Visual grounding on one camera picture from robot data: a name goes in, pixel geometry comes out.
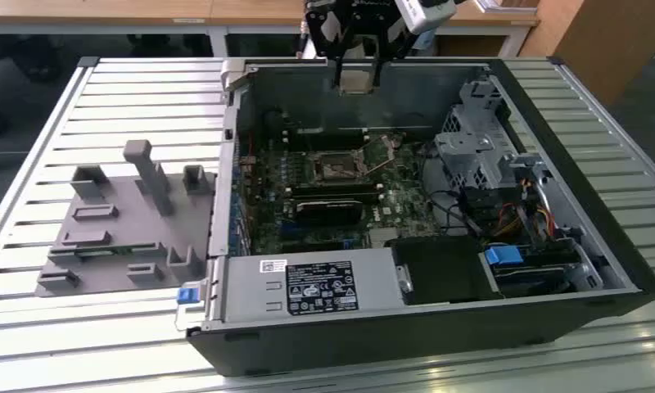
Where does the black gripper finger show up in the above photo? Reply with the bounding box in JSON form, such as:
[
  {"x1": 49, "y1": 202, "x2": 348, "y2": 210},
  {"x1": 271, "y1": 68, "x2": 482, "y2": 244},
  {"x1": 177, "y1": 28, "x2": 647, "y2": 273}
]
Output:
[
  {"x1": 303, "y1": 3, "x2": 345, "y2": 89},
  {"x1": 373, "y1": 20, "x2": 416, "y2": 87}
]

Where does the silver CPU plate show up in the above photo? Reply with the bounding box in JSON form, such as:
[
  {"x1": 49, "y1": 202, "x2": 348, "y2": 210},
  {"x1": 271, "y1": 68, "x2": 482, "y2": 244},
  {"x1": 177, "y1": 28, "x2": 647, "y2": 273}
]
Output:
[{"x1": 340, "y1": 69, "x2": 376, "y2": 96}]

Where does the metal socket cover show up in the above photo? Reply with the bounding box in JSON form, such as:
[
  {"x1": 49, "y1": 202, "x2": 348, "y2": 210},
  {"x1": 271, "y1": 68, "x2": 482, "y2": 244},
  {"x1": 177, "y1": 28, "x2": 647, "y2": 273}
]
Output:
[{"x1": 359, "y1": 137, "x2": 400, "y2": 175}]

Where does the black RAM slot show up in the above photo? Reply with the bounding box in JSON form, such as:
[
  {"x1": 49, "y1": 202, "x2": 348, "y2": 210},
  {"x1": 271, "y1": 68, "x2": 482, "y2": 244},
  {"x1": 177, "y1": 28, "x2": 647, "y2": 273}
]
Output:
[
  {"x1": 289, "y1": 183, "x2": 376, "y2": 193},
  {"x1": 289, "y1": 191, "x2": 377, "y2": 201},
  {"x1": 297, "y1": 124, "x2": 433, "y2": 139}
]

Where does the CPU socket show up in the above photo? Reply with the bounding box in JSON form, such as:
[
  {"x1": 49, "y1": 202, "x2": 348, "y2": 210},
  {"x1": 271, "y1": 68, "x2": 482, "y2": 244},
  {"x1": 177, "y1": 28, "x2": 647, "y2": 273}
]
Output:
[{"x1": 309, "y1": 150, "x2": 368, "y2": 184}]

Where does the silver drive cage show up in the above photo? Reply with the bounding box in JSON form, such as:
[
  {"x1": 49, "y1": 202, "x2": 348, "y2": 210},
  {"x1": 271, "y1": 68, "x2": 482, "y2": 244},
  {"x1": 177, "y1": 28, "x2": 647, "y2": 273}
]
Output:
[{"x1": 433, "y1": 79, "x2": 526, "y2": 189}]

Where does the black graphics card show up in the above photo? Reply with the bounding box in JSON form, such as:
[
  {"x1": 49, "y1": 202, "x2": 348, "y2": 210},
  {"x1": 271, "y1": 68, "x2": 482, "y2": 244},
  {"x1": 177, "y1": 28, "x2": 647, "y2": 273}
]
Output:
[{"x1": 291, "y1": 198, "x2": 364, "y2": 226}]

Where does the green motherboard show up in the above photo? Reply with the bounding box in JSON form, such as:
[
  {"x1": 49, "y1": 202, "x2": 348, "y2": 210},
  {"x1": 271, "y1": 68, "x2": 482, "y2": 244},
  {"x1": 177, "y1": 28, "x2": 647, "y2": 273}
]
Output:
[{"x1": 233, "y1": 130, "x2": 437, "y2": 255}]

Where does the silver chipset heatsink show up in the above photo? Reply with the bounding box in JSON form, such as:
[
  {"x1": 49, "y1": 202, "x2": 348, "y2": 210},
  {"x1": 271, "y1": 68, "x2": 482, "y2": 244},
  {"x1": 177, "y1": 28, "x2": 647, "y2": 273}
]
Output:
[{"x1": 368, "y1": 228, "x2": 400, "y2": 246}]

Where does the wooden cabinet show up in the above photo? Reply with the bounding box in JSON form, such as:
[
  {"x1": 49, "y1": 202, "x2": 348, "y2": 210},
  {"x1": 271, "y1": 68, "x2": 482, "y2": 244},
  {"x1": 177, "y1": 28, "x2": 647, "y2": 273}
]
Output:
[{"x1": 518, "y1": 0, "x2": 655, "y2": 107}]

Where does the wooden desk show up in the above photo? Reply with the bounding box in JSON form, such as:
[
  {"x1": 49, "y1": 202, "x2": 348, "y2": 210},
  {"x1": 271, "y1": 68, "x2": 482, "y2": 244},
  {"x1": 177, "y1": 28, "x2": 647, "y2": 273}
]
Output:
[{"x1": 0, "y1": 0, "x2": 542, "y2": 58}]

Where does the blue disk carrier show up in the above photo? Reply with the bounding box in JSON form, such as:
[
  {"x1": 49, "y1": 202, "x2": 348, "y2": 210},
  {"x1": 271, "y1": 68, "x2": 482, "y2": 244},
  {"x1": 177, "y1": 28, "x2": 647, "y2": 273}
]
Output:
[{"x1": 484, "y1": 244, "x2": 524, "y2": 269}]

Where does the silver power supply unit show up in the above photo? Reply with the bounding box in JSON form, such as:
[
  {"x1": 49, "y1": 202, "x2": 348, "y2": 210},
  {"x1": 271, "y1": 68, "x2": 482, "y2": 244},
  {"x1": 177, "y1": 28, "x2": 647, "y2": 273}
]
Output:
[{"x1": 217, "y1": 246, "x2": 405, "y2": 323}]

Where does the grey parts rack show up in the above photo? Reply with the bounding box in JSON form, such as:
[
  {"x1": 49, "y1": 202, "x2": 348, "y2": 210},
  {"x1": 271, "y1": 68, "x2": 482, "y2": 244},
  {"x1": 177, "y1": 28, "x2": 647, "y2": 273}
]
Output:
[{"x1": 33, "y1": 139, "x2": 219, "y2": 299}]

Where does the black PC case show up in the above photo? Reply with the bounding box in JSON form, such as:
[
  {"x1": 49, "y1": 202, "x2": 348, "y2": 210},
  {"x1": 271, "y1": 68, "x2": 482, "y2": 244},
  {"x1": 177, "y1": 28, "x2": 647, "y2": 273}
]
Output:
[{"x1": 184, "y1": 56, "x2": 655, "y2": 378}]

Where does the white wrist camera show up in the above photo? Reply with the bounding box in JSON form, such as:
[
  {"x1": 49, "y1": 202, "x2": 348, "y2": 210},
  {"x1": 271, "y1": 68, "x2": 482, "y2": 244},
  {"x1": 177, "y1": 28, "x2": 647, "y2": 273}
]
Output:
[{"x1": 393, "y1": 0, "x2": 460, "y2": 34}]

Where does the black wire bundle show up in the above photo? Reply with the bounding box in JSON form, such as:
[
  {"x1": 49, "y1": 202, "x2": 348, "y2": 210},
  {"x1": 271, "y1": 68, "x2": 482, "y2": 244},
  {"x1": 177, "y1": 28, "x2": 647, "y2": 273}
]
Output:
[{"x1": 423, "y1": 190, "x2": 487, "y2": 238}]

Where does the yellow orange wire bundle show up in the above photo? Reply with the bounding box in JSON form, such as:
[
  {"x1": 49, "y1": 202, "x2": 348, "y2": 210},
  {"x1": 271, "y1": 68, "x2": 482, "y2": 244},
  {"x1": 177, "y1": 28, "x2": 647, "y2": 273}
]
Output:
[{"x1": 494, "y1": 204, "x2": 558, "y2": 238}]

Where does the silver power supply handle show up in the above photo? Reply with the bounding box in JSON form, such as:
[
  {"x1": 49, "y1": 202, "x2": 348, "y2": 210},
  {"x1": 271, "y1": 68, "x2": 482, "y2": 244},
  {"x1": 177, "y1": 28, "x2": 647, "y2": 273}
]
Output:
[{"x1": 396, "y1": 264, "x2": 413, "y2": 294}]

